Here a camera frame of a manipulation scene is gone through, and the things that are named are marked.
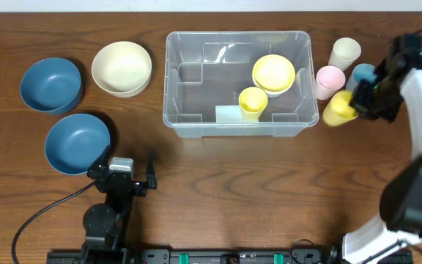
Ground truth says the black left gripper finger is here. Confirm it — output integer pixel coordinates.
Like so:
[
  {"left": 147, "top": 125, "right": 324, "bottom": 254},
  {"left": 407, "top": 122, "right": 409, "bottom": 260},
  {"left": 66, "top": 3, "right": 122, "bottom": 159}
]
[
  {"left": 146, "top": 153, "right": 158, "bottom": 189},
  {"left": 92, "top": 145, "right": 111, "bottom": 172}
]

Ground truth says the yellow cup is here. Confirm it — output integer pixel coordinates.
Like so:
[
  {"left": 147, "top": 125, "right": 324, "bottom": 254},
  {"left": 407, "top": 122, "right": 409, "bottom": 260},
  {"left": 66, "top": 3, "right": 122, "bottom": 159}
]
[
  {"left": 238, "top": 87, "right": 268, "bottom": 122},
  {"left": 322, "top": 90, "right": 358, "bottom": 127}
]

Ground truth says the yellow small bowl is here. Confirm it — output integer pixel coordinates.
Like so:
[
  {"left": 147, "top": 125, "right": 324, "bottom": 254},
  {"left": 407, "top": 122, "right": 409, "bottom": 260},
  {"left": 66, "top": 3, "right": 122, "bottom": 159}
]
[{"left": 252, "top": 54, "right": 296, "bottom": 93}]

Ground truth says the white small bowl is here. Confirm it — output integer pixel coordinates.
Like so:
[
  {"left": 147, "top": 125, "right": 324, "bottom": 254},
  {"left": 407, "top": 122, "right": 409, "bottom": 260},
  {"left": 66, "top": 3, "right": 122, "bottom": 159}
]
[{"left": 254, "top": 82, "right": 290, "bottom": 98}]

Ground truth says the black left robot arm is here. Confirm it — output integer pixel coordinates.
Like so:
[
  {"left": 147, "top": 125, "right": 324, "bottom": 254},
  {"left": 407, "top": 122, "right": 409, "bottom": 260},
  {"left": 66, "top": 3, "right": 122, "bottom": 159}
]
[{"left": 81, "top": 146, "right": 157, "bottom": 264}]

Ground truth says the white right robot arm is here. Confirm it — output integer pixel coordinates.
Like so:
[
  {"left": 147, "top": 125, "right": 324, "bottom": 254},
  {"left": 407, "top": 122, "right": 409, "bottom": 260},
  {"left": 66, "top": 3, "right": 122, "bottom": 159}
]
[{"left": 320, "top": 48, "right": 422, "bottom": 263}]

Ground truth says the white label in container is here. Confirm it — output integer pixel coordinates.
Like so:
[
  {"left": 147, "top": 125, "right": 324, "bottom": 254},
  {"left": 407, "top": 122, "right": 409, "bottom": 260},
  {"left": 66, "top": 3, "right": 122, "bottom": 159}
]
[{"left": 215, "top": 105, "right": 244, "bottom": 124}]

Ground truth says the clear plastic storage container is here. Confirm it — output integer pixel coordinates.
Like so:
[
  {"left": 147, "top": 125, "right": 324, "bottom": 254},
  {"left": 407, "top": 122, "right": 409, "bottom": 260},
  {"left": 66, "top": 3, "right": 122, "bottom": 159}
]
[{"left": 163, "top": 31, "right": 319, "bottom": 138}]

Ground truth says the light blue cup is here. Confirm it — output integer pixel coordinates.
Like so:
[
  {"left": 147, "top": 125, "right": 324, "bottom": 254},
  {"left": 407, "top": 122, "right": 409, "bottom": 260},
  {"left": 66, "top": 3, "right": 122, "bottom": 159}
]
[{"left": 346, "top": 63, "right": 377, "bottom": 92}]

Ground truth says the dark blue bowl lower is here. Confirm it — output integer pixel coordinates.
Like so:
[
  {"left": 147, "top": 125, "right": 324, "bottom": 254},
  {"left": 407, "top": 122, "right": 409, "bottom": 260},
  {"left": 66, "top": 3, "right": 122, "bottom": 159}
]
[{"left": 45, "top": 114, "right": 111, "bottom": 175}]

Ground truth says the dark blue bowl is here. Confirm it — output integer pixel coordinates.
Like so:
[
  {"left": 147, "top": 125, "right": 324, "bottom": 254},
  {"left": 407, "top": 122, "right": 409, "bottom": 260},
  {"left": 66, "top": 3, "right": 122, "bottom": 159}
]
[
  {"left": 45, "top": 114, "right": 111, "bottom": 175},
  {"left": 20, "top": 57, "right": 84, "bottom": 114}
]

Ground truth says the pink cup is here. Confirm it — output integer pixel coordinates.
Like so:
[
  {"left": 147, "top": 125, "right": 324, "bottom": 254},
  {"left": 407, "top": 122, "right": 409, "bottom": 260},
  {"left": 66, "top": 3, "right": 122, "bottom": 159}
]
[{"left": 315, "top": 65, "right": 346, "bottom": 100}]

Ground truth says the cream cup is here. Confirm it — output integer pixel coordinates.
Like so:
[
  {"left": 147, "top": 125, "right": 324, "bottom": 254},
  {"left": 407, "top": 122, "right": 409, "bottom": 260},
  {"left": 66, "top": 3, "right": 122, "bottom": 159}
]
[{"left": 328, "top": 37, "right": 362, "bottom": 71}]

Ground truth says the dark blue bowl upper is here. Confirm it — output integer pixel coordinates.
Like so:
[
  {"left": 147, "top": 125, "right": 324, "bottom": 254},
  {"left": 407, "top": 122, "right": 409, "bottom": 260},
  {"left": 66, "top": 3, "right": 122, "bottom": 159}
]
[{"left": 20, "top": 57, "right": 84, "bottom": 114}]

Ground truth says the cream bowl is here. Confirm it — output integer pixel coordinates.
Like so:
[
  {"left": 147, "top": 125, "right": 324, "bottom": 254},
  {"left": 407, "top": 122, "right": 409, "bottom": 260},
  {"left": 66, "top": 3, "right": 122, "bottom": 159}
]
[{"left": 91, "top": 41, "right": 152, "bottom": 98}]

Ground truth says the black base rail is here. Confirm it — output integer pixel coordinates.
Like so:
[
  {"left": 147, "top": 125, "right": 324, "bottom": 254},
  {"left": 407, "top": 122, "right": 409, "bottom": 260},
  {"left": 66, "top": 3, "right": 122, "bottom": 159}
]
[{"left": 45, "top": 248, "right": 413, "bottom": 264}]

